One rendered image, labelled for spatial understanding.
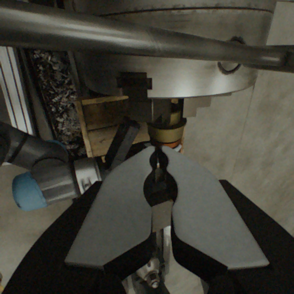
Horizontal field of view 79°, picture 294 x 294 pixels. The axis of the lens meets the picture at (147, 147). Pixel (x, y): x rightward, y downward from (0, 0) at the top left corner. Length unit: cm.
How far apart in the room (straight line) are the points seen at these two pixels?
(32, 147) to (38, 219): 161
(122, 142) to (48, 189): 16
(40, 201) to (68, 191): 5
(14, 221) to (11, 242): 25
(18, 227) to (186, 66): 201
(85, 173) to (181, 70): 26
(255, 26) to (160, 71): 12
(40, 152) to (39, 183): 10
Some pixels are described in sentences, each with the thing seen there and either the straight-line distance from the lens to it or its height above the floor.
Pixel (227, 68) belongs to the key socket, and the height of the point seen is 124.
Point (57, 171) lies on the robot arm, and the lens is 39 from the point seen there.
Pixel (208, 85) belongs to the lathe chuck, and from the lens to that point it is 24.
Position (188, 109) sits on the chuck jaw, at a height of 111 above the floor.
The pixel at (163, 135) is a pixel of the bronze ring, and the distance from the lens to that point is 38.
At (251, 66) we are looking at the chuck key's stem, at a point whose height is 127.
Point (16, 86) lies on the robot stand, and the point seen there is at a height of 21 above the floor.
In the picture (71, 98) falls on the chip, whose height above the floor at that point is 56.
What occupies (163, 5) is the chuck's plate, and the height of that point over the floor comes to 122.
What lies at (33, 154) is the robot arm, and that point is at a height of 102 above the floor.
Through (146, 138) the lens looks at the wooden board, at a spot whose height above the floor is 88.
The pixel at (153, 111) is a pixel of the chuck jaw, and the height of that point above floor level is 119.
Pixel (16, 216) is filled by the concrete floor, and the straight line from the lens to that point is 201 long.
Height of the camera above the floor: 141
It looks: 53 degrees down
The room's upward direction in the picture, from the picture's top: 139 degrees clockwise
